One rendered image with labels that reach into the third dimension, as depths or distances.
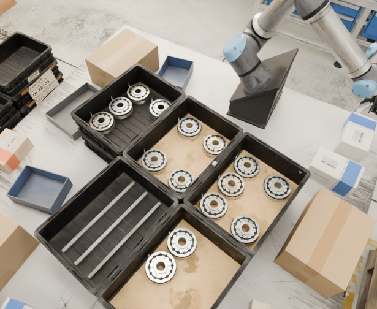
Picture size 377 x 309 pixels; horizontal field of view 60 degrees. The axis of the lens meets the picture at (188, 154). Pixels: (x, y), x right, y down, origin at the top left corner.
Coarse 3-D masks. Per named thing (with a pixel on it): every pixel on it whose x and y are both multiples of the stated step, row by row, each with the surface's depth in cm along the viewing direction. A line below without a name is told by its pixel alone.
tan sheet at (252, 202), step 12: (228, 168) 132; (264, 168) 132; (252, 180) 129; (288, 180) 130; (216, 192) 126; (252, 192) 127; (228, 204) 124; (240, 204) 124; (252, 204) 124; (264, 204) 124; (276, 204) 124; (228, 216) 121; (252, 216) 121; (264, 216) 121; (228, 228) 119; (264, 228) 119
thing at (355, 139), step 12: (348, 120) 152; (360, 120) 152; (372, 120) 152; (348, 132) 148; (360, 132) 148; (372, 132) 148; (336, 144) 155; (348, 144) 145; (360, 144) 145; (348, 156) 151; (360, 156) 147
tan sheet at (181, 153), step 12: (204, 132) 141; (216, 132) 141; (156, 144) 137; (168, 144) 138; (180, 144) 138; (192, 144) 138; (168, 156) 134; (180, 156) 134; (192, 156) 135; (204, 156) 135; (168, 168) 131; (180, 168) 131; (192, 168) 132; (204, 168) 132; (180, 180) 129
